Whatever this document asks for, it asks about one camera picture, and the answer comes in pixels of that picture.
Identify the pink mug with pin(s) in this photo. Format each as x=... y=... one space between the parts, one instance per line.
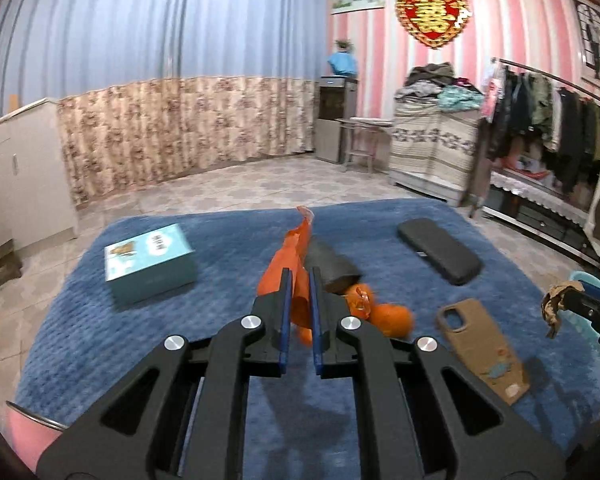
x=31 y=433

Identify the black rectangular case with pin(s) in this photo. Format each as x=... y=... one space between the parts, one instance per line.
x=457 y=263

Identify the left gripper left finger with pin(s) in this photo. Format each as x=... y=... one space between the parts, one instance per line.
x=180 y=413

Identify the small metal folding table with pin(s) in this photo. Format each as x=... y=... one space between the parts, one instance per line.
x=361 y=139

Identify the hanging dark clothes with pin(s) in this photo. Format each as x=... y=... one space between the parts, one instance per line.
x=542 y=127

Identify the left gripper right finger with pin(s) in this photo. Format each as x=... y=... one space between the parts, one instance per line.
x=420 y=413

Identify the patterned cloth covered cabinet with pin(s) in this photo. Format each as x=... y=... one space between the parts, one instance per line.
x=432 y=151

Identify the blue floral curtain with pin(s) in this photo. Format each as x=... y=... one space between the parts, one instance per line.
x=149 y=90

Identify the red heart wall decoration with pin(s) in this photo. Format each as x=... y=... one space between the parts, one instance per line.
x=434 y=23

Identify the pile of folded clothes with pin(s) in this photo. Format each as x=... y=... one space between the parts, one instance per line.
x=437 y=85

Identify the orange tangerine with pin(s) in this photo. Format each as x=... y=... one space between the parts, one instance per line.
x=392 y=320
x=360 y=300

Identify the orange plastic wrapper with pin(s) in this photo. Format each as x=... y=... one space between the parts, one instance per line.
x=291 y=256

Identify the small wooden stool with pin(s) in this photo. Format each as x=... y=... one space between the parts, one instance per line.
x=0 y=267

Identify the brown paper ball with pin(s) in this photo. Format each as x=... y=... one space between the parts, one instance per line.
x=553 y=302

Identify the grey water dispenser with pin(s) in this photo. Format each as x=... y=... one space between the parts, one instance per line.
x=337 y=99

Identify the black textured cup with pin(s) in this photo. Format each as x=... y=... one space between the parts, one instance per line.
x=338 y=272

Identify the blue covered water bottle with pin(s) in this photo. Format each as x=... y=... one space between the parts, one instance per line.
x=343 y=63

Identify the low tv stand with lace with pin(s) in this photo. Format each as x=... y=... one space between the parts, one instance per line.
x=531 y=207

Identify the metal clothes rack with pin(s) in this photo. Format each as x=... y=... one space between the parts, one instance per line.
x=483 y=168

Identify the teal tissue box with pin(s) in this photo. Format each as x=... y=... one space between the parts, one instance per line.
x=149 y=264

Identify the teal plastic trash basket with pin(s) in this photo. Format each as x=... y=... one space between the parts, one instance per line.
x=583 y=319

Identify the white cabinet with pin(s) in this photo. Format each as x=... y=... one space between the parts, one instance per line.
x=36 y=205

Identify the brown phone case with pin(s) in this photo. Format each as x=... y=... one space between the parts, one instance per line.
x=480 y=345

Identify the wedding photo poster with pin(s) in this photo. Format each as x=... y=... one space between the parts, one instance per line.
x=588 y=26

